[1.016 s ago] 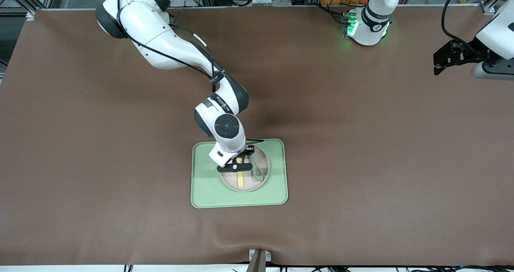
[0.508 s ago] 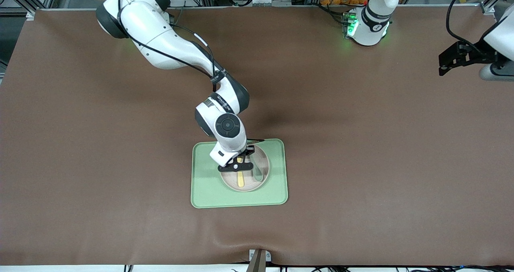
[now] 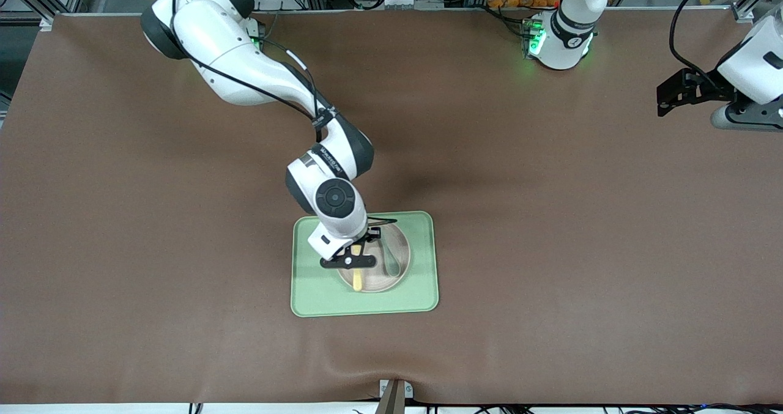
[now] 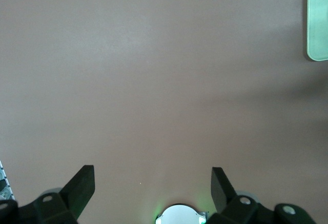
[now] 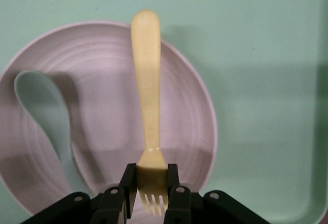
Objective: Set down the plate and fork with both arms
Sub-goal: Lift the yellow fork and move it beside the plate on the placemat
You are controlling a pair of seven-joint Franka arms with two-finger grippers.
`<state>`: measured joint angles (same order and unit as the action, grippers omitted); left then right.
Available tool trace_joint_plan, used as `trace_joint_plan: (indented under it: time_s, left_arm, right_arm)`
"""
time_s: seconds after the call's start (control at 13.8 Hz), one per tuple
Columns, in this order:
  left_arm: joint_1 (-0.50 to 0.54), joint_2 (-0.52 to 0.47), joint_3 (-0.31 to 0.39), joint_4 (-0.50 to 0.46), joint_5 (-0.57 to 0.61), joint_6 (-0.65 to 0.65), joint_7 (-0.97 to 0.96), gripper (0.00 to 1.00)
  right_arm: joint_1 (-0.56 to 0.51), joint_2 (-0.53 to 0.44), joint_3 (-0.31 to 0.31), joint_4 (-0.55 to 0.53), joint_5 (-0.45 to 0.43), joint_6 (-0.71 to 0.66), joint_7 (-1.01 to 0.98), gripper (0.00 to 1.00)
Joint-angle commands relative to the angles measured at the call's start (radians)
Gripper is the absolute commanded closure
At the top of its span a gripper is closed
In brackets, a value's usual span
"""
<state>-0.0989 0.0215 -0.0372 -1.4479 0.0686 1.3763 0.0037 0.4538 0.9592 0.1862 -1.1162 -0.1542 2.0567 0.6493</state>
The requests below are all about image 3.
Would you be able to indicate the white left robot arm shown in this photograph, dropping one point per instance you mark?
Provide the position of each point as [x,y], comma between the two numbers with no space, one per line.
[563,47]

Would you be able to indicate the brown table cover mat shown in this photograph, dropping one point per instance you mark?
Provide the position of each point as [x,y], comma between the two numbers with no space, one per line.
[183,249]

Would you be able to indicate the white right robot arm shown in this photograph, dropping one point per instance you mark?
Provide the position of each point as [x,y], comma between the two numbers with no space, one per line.
[244,65]

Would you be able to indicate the light green rectangular tray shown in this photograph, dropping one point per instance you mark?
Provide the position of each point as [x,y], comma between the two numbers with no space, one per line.
[324,298]

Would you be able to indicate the yellow plastic fork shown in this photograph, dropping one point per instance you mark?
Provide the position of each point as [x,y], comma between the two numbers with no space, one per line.
[358,279]

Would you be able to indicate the round beige plate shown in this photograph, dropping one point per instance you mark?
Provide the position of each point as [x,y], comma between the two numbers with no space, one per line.
[376,281]

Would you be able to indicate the grey metal bracket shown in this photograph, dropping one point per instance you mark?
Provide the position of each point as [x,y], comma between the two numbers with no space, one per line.
[394,399]

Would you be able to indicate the green plastic spoon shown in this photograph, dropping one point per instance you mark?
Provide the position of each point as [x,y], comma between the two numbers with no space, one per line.
[391,266]

